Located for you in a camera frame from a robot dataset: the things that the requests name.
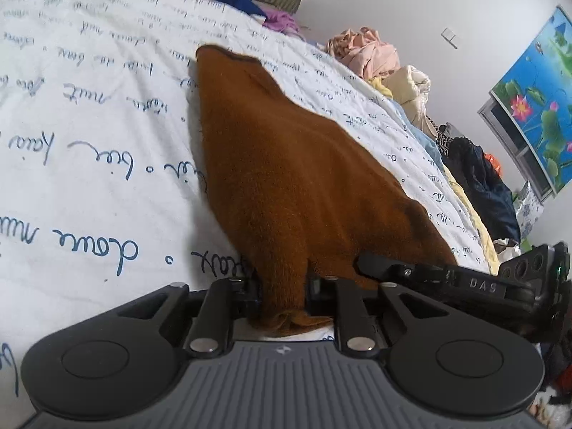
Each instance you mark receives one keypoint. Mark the light blue sheet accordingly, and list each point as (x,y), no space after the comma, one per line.
(422,136)

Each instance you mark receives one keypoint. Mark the black and white patterned cloth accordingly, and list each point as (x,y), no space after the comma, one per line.
(443,139)

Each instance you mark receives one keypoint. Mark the yellow sheet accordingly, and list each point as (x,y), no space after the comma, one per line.
(476,228)

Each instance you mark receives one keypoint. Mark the dark navy clothes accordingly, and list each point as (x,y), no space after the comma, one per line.
(487,192)

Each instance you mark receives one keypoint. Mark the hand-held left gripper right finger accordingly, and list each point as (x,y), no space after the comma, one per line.
(318,297)

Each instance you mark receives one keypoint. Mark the brown knit garment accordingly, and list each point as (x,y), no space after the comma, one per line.
(290,178)

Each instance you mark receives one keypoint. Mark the white wall switch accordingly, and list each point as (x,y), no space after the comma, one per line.
(449,38)

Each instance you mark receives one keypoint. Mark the white printed bed sheet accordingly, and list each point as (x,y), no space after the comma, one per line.
(89,120)

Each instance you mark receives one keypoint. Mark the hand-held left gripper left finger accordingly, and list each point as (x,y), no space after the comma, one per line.
(250,298)

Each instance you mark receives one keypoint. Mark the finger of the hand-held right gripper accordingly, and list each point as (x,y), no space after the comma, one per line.
(388,270)

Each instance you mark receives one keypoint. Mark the blue cloth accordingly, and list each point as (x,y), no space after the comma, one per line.
(232,0)

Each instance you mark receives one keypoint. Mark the purple cloth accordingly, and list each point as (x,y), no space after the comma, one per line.
(281,21)

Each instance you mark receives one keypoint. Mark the grey framed window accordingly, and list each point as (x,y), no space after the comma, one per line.
(514,143)

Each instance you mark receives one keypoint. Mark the multicoloured clothes pile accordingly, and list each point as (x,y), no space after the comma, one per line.
(558,393)

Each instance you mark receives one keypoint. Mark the cream cloth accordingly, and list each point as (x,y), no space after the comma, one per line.
(411,91)

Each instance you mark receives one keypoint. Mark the floral printed cloth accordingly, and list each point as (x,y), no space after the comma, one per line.
(529,210)

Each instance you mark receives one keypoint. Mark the orange cloth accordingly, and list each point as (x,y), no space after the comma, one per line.
(493,163)

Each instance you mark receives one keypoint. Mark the pink cloth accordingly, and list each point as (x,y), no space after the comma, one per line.
(366,51)

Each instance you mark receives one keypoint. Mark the lotus flower wall poster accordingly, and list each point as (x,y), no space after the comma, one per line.
(545,89)

